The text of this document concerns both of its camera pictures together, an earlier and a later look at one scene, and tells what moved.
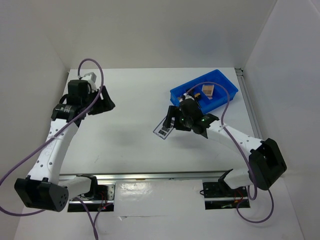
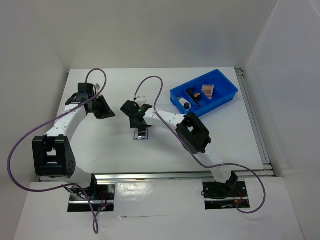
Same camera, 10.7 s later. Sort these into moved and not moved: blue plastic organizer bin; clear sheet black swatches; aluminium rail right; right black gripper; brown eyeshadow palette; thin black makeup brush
Moved: clear sheet black swatches; right black gripper
Not moved: thin black makeup brush; aluminium rail right; brown eyeshadow palette; blue plastic organizer bin
